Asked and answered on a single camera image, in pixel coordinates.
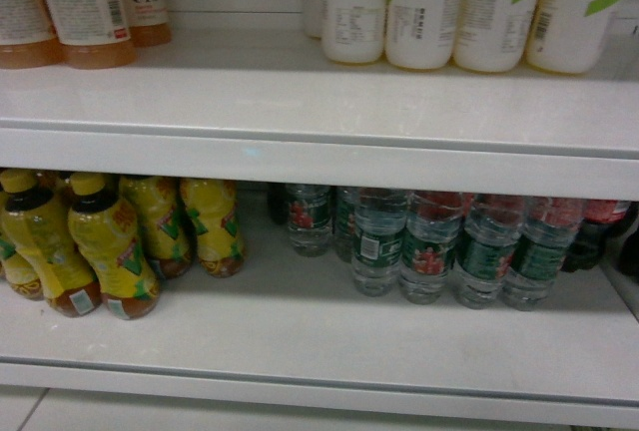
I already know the clear water bottle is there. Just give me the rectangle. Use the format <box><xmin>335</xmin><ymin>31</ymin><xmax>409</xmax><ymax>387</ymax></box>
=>
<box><xmin>500</xmin><ymin>196</ymin><xmax>586</xmax><ymax>311</ymax></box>

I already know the water bottle far left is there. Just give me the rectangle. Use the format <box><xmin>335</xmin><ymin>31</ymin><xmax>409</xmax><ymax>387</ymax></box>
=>
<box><xmin>286</xmin><ymin>184</ymin><xmax>332</xmax><ymax>257</ymax></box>

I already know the water bottle barcode label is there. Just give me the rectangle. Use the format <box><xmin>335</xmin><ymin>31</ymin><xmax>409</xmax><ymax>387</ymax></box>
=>
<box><xmin>351</xmin><ymin>188</ymin><xmax>407</xmax><ymax>297</ymax></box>

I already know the white upper shelf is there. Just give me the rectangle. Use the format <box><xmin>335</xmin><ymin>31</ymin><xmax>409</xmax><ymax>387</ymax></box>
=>
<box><xmin>1</xmin><ymin>27</ymin><xmax>638</xmax><ymax>201</ymax></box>

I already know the water bottle athletes label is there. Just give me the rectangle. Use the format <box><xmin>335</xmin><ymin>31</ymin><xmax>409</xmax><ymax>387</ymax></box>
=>
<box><xmin>399</xmin><ymin>191</ymin><xmax>463</xmax><ymax>305</ymax></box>

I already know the water bottle right rear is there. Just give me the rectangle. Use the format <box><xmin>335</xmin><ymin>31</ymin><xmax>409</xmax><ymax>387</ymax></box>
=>
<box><xmin>454</xmin><ymin>194</ymin><xmax>526</xmax><ymax>309</ymax></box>

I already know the yellow lemon tea bottle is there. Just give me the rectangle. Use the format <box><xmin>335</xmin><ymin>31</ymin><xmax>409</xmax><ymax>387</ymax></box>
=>
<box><xmin>119</xmin><ymin>175</ymin><xmax>192</xmax><ymax>280</ymax></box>
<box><xmin>1</xmin><ymin>169</ymin><xmax>101</xmax><ymax>317</ymax></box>
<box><xmin>179</xmin><ymin>178</ymin><xmax>246</xmax><ymax>278</ymax></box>
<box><xmin>68</xmin><ymin>172</ymin><xmax>161</xmax><ymax>320</ymax></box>

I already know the white green-chevron drink bottle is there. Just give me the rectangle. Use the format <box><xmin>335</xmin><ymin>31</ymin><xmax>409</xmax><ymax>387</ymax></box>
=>
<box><xmin>453</xmin><ymin>0</ymin><xmax>537</xmax><ymax>73</ymax></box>
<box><xmin>321</xmin><ymin>0</ymin><xmax>386</xmax><ymax>64</ymax></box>
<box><xmin>525</xmin><ymin>0</ymin><xmax>622</xmax><ymax>74</ymax></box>
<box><xmin>384</xmin><ymin>0</ymin><xmax>461</xmax><ymax>70</ymax></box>

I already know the orange C100 drink bottle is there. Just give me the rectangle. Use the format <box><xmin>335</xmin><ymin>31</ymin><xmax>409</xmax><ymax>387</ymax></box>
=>
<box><xmin>112</xmin><ymin>0</ymin><xmax>174</xmax><ymax>49</ymax></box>

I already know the cola bottle right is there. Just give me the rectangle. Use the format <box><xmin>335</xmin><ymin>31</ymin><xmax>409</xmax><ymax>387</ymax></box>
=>
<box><xmin>561</xmin><ymin>200</ymin><xmax>631</xmax><ymax>272</ymax></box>

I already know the yellow lemon tea bottle left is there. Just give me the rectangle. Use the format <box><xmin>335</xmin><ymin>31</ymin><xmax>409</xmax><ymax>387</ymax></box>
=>
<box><xmin>1</xmin><ymin>169</ymin><xmax>101</xmax><ymax>317</ymax></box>

